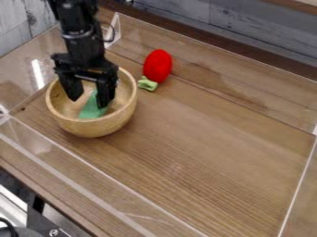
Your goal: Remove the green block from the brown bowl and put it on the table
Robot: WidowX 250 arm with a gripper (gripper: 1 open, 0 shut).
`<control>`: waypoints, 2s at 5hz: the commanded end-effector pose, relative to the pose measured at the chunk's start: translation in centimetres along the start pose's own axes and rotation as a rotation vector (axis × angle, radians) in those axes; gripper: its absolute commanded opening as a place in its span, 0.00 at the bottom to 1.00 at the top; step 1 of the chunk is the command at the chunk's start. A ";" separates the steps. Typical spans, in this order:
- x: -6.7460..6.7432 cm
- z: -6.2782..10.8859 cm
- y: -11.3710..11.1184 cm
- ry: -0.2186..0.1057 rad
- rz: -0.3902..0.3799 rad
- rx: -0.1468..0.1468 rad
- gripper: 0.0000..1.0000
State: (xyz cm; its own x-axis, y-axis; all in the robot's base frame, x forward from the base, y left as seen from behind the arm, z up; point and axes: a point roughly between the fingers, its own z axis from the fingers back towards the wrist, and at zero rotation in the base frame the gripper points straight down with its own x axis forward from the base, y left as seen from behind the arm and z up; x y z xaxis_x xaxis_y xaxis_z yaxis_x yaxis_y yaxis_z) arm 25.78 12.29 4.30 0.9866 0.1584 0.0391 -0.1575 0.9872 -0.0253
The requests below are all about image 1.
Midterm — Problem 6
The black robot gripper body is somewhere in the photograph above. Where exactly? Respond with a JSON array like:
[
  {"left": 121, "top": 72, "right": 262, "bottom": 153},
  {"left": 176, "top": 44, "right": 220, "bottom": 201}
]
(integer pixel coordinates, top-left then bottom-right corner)
[{"left": 50, "top": 24, "right": 118, "bottom": 83}]

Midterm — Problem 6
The black table leg bracket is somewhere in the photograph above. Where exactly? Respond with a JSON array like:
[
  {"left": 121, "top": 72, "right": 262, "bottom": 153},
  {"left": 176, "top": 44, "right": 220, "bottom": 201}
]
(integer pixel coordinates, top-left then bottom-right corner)
[{"left": 25, "top": 194, "right": 70, "bottom": 237}]

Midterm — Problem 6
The green rectangular block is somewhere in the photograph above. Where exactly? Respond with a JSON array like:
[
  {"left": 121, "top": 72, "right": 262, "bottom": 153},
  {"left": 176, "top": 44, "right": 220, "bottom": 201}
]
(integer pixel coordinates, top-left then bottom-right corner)
[{"left": 77, "top": 90, "right": 108, "bottom": 119}]

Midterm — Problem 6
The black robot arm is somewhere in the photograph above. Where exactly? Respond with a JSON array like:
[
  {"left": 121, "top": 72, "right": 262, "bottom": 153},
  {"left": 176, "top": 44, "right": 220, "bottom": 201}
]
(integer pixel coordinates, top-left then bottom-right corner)
[{"left": 48, "top": 0, "right": 118, "bottom": 108}]

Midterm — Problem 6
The red plush strawberry toy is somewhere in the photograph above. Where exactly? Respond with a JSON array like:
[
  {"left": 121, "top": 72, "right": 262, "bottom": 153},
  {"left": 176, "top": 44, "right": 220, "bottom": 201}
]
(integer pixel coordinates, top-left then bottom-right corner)
[{"left": 137, "top": 49, "right": 172, "bottom": 92}]

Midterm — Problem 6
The brown wooden bowl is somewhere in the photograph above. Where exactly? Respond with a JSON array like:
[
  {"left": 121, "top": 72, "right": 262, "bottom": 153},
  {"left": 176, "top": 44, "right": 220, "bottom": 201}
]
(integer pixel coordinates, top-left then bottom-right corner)
[{"left": 45, "top": 68, "right": 137, "bottom": 138}]

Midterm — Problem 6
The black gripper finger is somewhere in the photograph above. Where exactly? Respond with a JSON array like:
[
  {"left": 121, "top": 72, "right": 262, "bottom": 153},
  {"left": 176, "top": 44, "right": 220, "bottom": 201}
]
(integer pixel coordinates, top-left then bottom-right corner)
[
  {"left": 58, "top": 73, "right": 84, "bottom": 102},
  {"left": 96, "top": 76, "right": 117, "bottom": 108}
]

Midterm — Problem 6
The black cable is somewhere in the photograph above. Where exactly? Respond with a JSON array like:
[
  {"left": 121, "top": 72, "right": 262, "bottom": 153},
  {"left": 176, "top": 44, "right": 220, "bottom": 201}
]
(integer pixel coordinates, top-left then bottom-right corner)
[{"left": 0, "top": 217, "right": 17, "bottom": 237}]

